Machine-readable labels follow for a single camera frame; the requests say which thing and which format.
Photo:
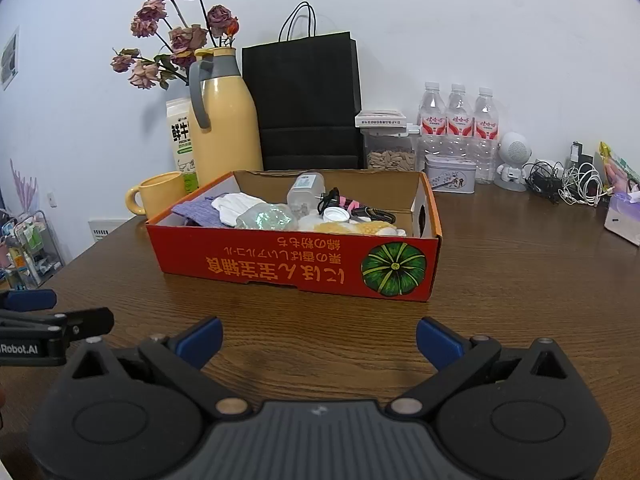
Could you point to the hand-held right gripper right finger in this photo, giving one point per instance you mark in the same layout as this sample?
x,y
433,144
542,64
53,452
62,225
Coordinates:
x,y
437,342

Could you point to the purple tissue pack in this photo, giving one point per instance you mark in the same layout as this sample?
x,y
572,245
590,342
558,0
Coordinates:
x,y
625,220

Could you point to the yellow ceramic mug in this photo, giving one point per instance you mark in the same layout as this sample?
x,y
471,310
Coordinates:
x,y
160,195

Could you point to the white cloth glove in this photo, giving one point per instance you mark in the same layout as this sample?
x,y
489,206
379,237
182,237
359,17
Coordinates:
x,y
235,207

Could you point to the iridescent plastic bag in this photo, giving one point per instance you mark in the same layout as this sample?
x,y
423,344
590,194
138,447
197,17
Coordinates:
x,y
267,217

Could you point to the white milk carton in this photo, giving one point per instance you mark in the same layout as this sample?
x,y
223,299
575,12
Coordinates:
x,y
181,145

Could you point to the clear seed container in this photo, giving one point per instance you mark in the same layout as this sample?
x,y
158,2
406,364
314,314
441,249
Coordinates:
x,y
390,157

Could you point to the colourful snack packet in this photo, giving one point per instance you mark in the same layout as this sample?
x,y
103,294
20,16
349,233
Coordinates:
x,y
620,167

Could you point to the white outlet plate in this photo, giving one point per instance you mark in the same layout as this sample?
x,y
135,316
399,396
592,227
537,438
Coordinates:
x,y
102,230

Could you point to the white robot speaker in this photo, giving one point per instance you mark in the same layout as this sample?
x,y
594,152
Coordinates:
x,y
514,152

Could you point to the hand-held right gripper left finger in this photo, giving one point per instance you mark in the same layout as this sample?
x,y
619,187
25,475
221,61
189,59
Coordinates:
x,y
202,340

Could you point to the purple wall decal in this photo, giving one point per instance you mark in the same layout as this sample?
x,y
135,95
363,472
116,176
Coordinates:
x,y
22,187

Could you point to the dried pink rose bouquet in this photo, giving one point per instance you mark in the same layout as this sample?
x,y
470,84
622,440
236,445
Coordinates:
x,y
185,35

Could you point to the framed wall picture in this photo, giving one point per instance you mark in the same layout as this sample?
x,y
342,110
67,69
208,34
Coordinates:
x,y
7,60

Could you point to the grey printed tin box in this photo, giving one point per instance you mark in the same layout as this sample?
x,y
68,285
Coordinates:
x,y
450,177

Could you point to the purple knitted pouch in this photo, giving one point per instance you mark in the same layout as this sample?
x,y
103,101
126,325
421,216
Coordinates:
x,y
197,212

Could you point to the white bottle cap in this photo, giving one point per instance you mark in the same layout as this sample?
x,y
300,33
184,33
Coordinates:
x,y
336,215

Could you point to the yellow thermos jug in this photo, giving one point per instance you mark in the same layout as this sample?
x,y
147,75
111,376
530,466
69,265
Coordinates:
x,y
230,130

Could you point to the black paper bag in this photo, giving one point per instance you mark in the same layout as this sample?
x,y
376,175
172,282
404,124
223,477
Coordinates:
x,y
305,100

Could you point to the orange cardboard box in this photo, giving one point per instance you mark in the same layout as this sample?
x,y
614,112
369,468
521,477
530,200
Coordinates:
x,y
280,265

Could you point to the metal storage rack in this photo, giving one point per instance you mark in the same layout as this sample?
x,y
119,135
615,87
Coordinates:
x,y
30,250

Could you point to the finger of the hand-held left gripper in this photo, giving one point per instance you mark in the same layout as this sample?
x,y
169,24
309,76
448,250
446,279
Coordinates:
x,y
85,322
30,300

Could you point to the black power adapter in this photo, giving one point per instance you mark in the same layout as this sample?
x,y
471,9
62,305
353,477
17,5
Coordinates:
x,y
580,155

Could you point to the water bottle with red label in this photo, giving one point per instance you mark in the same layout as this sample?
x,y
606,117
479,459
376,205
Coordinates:
x,y
431,120
486,130
459,122

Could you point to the clear plastic jar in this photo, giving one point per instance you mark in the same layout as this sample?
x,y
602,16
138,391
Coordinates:
x,y
305,192

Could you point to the white wall socket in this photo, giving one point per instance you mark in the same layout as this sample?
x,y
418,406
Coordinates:
x,y
51,199

